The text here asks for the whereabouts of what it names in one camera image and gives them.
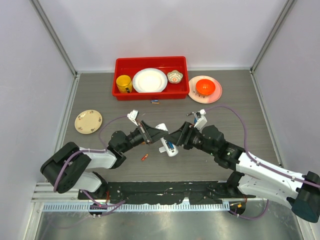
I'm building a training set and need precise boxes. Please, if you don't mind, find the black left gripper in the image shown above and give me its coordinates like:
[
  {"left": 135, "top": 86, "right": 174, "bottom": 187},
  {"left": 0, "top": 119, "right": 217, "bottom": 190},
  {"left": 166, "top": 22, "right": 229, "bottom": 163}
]
[{"left": 120, "top": 120, "right": 168, "bottom": 153}]

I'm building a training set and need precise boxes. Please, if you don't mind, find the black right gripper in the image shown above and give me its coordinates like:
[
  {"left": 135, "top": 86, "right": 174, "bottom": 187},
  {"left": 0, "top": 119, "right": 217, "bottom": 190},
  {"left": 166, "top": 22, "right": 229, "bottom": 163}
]
[{"left": 164, "top": 121, "right": 217, "bottom": 156}]

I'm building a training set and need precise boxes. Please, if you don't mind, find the blue battery one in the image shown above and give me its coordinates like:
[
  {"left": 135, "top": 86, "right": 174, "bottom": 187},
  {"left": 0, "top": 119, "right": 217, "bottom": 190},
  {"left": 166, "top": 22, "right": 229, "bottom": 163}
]
[{"left": 166, "top": 141, "right": 175, "bottom": 152}]

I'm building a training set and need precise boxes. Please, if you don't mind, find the white remote control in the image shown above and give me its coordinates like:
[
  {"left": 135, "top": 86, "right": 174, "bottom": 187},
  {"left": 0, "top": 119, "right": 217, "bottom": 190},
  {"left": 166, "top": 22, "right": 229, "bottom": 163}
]
[{"left": 155, "top": 123, "right": 179, "bottom": 157}]

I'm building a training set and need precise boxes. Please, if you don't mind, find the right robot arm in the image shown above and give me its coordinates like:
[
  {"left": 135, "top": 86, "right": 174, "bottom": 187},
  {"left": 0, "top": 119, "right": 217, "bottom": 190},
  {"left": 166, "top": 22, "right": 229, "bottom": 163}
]
[{"left": 165, "top": 122, "right": 320, "bottom": 223}]

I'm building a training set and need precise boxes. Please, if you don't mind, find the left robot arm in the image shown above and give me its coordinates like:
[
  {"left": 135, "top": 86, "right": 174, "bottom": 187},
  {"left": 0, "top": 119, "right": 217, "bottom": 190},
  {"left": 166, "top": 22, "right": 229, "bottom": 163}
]
[{"left": 40, "top": 121, "right": 169, "bottom": 200}]

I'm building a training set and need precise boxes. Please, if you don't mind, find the red orange battery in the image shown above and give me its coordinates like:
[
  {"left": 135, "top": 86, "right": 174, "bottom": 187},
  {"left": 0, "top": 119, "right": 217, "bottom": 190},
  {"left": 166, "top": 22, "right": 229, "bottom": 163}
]
[{"left": 141, "top": 154, "right": 148, "bottom": 161}]

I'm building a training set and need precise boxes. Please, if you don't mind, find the blue orange battery near bin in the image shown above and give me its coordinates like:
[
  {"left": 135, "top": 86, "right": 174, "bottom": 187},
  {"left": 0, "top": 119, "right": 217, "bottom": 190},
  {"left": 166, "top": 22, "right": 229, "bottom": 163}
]
[{"left": 150, "top": 100, "right": 160, "bottom": 104}]

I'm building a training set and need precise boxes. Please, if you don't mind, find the pink plate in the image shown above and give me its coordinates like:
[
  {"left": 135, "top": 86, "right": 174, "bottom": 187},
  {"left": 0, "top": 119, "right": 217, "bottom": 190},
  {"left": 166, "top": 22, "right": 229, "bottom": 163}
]
[{"left": 188, "top": 75, "right": 223, "bottom": 104}]

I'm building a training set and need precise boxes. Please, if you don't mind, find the white plate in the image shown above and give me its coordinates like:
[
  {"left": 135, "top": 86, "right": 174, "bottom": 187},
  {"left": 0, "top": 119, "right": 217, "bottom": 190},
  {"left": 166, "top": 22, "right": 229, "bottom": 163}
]
[{"left": 132, "top": 68, "right": 168, "bottom": 93}]

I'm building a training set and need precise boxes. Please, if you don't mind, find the yellow mug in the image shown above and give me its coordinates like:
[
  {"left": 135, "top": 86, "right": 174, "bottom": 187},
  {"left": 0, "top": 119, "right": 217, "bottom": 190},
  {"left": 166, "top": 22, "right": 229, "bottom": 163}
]
[{"left": 116, "top": 75, "right": 133, "bottom": 94}]

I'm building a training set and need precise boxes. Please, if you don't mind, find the orange bowl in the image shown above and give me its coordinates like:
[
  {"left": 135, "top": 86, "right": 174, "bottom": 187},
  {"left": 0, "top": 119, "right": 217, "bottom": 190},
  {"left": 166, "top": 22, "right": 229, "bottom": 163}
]
[{"left": 195, "top": 78, "right": 216, "bottom": 96}]

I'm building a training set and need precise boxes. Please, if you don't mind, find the small patterned flower bowl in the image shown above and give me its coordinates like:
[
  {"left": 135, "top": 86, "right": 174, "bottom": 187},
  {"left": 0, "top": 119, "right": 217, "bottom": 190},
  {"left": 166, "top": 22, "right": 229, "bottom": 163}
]
[{"left": 167, "top": 70, "right": 184, "bottom": 84}]

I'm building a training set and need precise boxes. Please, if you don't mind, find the cream floral saucer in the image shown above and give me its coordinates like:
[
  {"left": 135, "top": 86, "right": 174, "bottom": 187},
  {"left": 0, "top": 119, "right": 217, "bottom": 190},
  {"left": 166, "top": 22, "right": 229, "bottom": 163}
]
[{"left": 74, "top": 109, "right": 103, "bottom": 135}]

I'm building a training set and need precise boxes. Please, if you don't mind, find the red plastic bin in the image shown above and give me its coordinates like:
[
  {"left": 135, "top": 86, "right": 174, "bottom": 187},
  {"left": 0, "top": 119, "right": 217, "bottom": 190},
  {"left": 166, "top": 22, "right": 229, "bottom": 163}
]
[{"left": 112, "top": 56, "right": 190, "bottom": 101}]

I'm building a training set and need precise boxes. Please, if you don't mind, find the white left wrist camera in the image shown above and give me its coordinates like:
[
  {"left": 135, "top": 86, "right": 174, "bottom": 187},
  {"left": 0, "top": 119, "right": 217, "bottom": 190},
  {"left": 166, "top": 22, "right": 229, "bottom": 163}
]
[{"left": 127, "top": 109, "right": 139, "bottom": 126}]

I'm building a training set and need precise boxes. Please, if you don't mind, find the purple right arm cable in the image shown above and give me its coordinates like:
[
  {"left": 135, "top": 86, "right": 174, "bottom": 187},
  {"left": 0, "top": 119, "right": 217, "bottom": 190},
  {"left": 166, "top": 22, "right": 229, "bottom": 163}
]
[{"left": 204, "top": 104, "right": 320, "bottom": 221}]

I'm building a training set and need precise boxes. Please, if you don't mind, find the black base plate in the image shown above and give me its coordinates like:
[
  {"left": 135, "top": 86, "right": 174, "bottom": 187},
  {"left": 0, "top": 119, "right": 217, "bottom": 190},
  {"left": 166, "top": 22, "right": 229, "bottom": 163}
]
[{"left": 88, "top": 181, "right": 245, "bottom": 205}]

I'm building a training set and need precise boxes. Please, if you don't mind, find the white slotted cable duct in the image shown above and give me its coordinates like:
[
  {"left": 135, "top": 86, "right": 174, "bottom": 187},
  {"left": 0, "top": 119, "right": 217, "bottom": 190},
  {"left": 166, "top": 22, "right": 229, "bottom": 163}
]
[{"left": 42, "top": 201, "right": 230, "bottom": 213}]

